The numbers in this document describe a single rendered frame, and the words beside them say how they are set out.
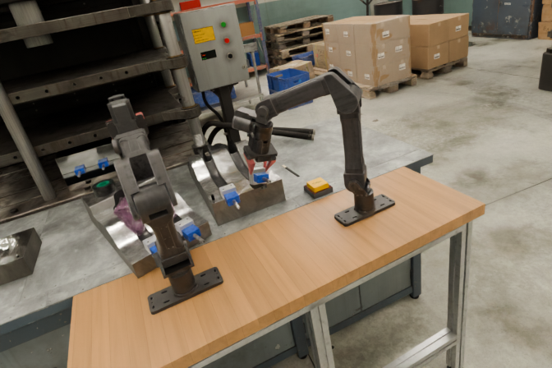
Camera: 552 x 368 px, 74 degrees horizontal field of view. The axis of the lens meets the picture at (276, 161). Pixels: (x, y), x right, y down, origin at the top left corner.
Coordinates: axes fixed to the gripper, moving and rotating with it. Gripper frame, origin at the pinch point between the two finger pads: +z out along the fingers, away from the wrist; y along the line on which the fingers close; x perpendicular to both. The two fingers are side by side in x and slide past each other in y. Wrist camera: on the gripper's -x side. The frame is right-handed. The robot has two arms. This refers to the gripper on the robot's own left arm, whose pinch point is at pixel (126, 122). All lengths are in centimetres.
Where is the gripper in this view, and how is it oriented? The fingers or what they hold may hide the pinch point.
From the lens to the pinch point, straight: 126.2
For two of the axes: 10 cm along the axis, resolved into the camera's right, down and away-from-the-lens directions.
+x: 1.8, 9.0, 3.9
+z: -4.1, -2.9, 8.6
